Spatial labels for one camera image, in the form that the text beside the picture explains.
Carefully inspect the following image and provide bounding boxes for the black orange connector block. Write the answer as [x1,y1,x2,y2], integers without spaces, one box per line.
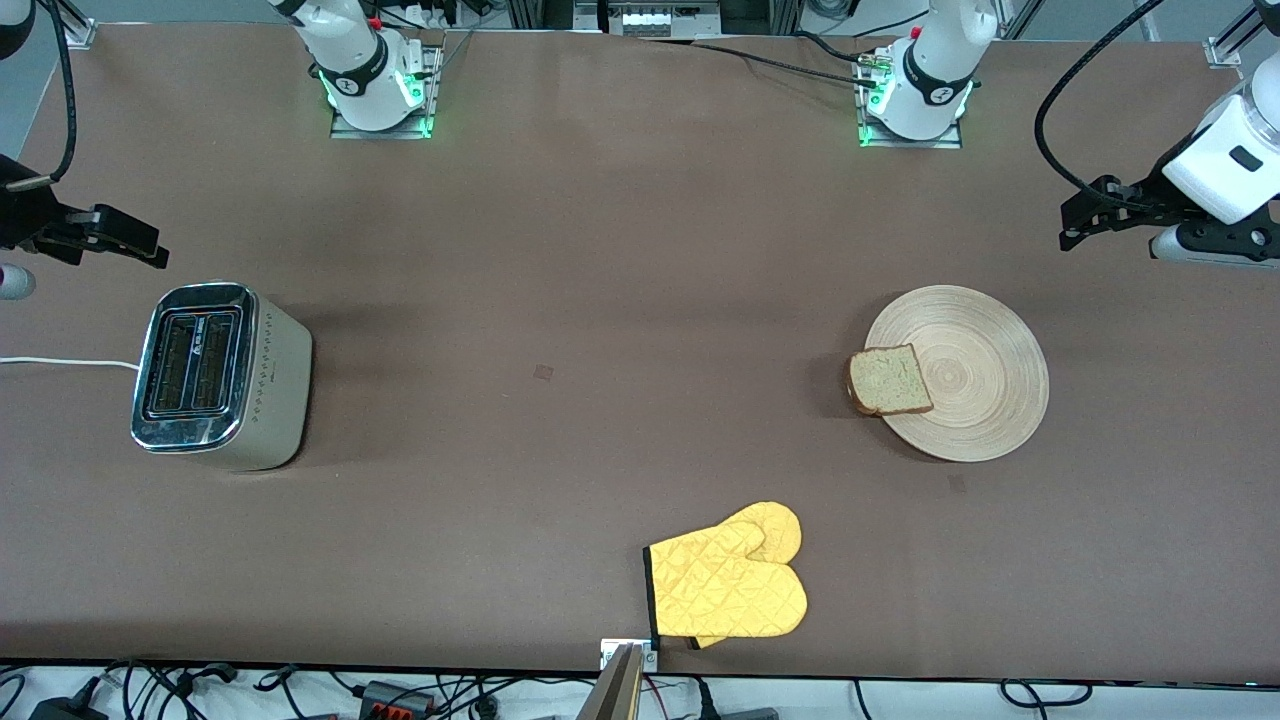
[358,680,438,717]

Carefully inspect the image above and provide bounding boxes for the aluminium profile bar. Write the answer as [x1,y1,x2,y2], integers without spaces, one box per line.
[578,643,646,720]

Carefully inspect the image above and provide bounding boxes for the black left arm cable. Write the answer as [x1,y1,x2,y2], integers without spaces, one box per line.
[1034,0,1171,201]

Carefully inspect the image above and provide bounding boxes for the yellow quilted oven mitt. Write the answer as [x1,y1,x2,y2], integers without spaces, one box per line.
[643,501,809,651]

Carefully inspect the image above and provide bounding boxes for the black looped floor cable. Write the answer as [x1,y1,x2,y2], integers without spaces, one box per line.
[1000,678,1093,708]

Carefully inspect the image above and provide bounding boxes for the white toaster power cord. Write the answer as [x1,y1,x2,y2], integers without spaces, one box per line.
[0,355,142,372]

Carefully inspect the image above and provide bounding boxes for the silver two-slot toaster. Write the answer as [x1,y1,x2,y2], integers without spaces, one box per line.
[130,282,314,472]

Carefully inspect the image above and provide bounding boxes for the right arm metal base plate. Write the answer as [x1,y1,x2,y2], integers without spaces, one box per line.
[330,42,441,139]

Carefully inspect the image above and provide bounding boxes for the silver mounting bracket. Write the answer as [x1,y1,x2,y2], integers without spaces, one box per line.
[600,638,659,672]

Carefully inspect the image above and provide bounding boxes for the short black table cable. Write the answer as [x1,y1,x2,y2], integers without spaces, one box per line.
[793,30,881,67]

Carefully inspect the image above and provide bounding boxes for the black power adapter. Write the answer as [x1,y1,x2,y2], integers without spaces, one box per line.
[28,690,109,720]

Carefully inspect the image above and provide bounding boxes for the power strip with plugs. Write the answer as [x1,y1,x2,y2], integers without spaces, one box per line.
[375,0,471,31]

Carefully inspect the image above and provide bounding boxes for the brown bread slice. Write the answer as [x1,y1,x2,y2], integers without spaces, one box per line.
[847,344,935,417]

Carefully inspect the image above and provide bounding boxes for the long black table cable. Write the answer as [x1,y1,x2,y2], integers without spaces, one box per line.
[640,36,886,87]

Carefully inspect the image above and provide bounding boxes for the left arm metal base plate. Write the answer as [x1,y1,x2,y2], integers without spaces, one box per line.
[858,48,964,150]

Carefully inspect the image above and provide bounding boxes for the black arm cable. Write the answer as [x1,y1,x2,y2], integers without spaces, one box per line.
[1034,0,1171,201]
[30,0,79,186]

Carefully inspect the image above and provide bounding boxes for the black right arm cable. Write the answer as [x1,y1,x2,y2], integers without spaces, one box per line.
[30,0,79,186]

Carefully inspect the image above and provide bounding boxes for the round wooden plate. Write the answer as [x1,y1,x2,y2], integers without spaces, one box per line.
[864,285,1050,463]

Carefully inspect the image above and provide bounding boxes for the white power strip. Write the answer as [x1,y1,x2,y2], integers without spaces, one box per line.
[598,0,723,39]

